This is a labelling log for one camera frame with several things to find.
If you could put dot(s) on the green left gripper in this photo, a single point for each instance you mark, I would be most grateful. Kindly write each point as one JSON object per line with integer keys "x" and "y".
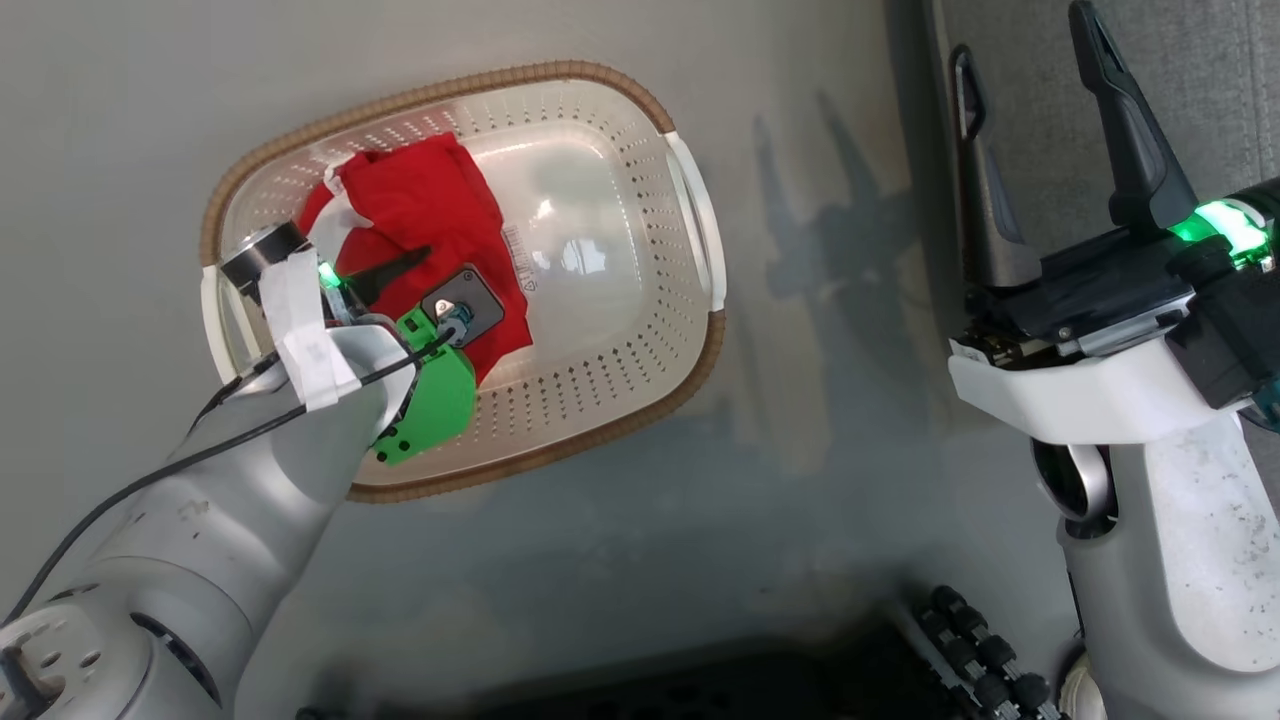
{"x": 440, "y": 395}

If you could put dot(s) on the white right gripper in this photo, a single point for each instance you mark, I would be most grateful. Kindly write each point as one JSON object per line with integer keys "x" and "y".
{"x": 1090, "y": 390}

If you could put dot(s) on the red and white garment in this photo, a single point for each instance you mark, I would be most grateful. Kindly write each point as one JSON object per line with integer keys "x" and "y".
{"x": 430, "y": 200}

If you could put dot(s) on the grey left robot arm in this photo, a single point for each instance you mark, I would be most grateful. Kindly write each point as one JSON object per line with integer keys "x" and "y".
{"x": 200, "y": 520}

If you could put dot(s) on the grey fabric sofa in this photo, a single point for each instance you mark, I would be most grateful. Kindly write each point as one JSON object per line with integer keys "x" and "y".
{"x": 1230, "y": 80}

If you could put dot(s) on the white tape wrap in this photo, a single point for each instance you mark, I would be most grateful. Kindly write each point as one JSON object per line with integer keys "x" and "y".
{"x": 305, "y": 340}

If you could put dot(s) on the cream perforated laundry basket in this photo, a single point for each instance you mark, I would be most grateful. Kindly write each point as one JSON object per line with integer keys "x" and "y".
{"x": 600, "y": 300}

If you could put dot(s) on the black square wrist camera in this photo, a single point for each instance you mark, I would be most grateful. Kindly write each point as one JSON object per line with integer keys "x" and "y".
{"x": 465, "y": 305}

